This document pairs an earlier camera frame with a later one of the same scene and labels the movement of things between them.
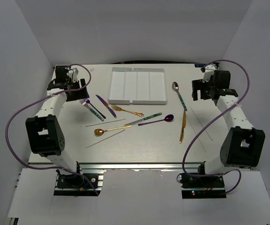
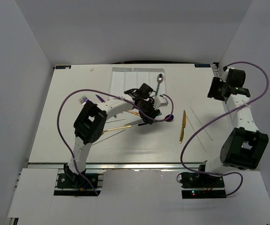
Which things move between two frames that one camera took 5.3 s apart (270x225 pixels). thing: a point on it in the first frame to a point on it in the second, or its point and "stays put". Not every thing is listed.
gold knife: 184,121 stays put
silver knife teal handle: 142,119 stays put
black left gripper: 81,93 to 151,102
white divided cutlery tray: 137,86 stays put
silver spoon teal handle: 175,87 to 159,79
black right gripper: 199,85 to 215,82
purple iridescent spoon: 168,118 stays put
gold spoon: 99,132 stays put
